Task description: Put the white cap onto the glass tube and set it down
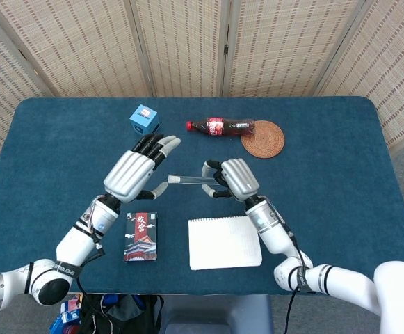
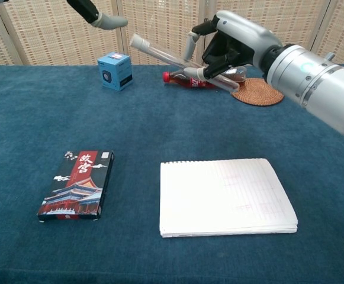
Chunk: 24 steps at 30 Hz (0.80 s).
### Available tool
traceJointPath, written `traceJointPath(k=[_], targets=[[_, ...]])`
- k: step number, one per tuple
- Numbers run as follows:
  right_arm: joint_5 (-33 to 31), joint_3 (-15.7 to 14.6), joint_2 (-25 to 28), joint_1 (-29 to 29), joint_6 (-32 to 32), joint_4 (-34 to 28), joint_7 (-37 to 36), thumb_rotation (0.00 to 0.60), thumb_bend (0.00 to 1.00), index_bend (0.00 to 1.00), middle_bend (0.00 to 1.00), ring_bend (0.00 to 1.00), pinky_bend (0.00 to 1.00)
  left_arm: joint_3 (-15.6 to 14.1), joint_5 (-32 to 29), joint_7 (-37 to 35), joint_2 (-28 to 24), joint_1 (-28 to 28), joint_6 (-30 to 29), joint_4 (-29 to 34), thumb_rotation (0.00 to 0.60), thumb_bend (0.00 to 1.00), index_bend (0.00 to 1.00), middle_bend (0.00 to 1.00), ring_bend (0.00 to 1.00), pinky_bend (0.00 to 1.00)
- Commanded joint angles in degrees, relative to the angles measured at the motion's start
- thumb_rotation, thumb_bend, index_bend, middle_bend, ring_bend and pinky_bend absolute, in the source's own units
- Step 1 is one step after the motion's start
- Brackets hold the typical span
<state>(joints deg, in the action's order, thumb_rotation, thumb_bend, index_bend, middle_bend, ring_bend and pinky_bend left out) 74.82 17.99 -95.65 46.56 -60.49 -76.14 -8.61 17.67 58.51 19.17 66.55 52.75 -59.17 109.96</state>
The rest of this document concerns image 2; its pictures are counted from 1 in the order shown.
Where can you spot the cola bottle red cap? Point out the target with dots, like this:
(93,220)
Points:
(177,78)

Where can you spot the dark blue table cloth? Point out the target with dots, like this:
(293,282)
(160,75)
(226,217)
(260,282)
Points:
(148,133)

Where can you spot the white spiral notebook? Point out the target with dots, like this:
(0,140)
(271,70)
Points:
(225,198)

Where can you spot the round woven rattan coaster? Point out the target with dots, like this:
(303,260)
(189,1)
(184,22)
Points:
(257,96)

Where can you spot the light blue cardboard box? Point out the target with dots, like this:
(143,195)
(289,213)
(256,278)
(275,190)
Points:
(115,72)

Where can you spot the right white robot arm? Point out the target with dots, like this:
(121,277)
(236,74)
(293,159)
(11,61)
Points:
(322,85)

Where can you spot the black red palace box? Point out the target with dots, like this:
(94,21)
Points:
(77,186)

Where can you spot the clear glass test tube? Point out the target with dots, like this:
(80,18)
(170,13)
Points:
(165,57)

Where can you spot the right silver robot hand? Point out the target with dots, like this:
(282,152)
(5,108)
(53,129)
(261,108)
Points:
(242,38)

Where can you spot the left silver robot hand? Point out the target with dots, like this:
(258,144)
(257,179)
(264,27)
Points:
(109,21)

